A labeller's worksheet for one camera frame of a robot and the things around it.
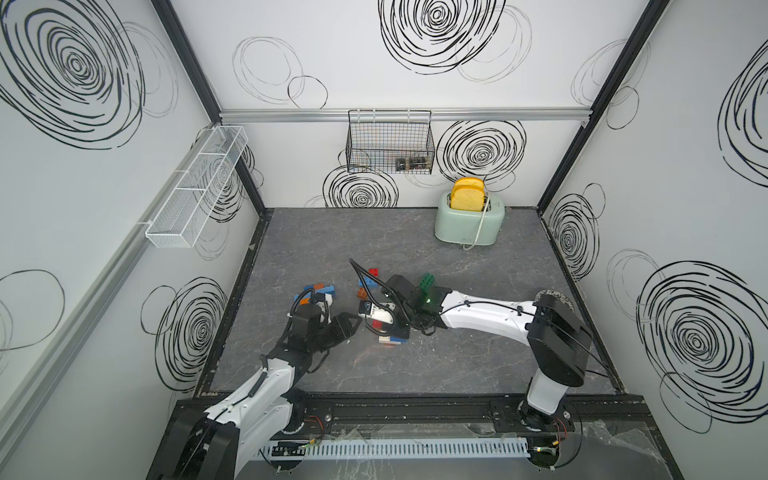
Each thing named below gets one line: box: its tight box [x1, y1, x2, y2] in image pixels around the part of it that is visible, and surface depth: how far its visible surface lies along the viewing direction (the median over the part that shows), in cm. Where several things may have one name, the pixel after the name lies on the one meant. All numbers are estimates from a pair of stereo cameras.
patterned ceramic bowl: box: [534, 289, 573, 304], surface depth 50 cm
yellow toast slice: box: [450, 177, 485, 212], surface depth 100 cm
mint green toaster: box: [434, 192, 506, 245], surface depth 101 cm
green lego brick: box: [420, 272, 435, 292], surface depth 100 cm
